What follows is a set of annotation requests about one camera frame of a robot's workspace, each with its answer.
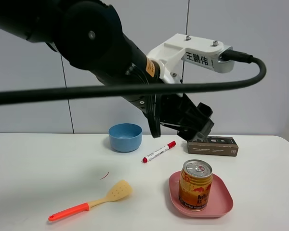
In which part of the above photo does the pink square plate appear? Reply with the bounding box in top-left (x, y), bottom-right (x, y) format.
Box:
top-left (168, 171), bottom-right (233, 218)

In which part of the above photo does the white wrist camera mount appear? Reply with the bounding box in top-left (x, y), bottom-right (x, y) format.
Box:
top-left (147, 34), bottom-right (234, 84)

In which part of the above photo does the red white marker pen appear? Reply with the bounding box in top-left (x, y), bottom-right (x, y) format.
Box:
top-left (142, 141), bottom-right (176, 163)

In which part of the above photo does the gold energy drink can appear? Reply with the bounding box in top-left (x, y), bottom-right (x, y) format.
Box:
top-left (179, 159), bottom-right (213, 211)

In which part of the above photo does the brown cardboard box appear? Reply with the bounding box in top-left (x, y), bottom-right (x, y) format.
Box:
top-left (187, 136), bottom-right (238, 157)

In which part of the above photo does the yellow spatula orange handle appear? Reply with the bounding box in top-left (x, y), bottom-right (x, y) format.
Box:
top-left (48, 180), bottom-right (132, 222)

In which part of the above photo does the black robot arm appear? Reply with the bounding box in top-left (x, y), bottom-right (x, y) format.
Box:
top-left (0, 0), bottom-right (213, 141)

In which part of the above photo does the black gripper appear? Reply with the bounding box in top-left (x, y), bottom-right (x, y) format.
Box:
top-left (125, 83), bottom-right (214, 141)

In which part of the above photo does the blue bowl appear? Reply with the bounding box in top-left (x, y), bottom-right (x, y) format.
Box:
top-left (108, 123), bottom-right (143, 153)

